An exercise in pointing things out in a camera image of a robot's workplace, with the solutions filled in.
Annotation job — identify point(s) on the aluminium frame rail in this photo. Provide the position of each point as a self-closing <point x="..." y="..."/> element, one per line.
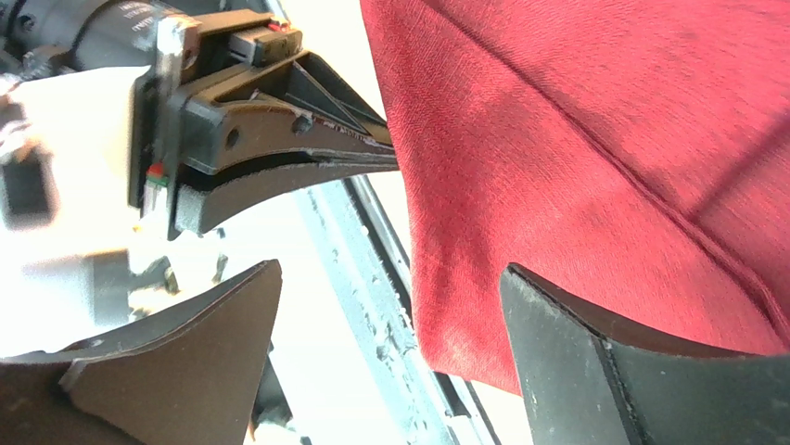
<point x="343" y="343"/>

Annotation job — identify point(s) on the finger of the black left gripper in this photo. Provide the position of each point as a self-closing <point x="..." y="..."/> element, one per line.
<point x="199" y="201"/>
<point x="299" y="107"/>

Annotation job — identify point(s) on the dark red cloth napkin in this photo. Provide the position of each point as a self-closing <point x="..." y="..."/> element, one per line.
<point x="635" y="153"/>

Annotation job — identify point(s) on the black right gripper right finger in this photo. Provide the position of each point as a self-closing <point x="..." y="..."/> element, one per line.
<point x="591" y="376"/>

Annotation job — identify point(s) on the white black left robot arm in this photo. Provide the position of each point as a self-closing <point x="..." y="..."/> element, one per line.
<point x="41" y="39"/>

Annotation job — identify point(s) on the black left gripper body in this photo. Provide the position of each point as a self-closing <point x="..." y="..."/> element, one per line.
<point x="190" y="48"/>

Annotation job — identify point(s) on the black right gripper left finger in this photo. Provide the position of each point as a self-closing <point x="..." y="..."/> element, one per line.
<point x="188" y="374"/>

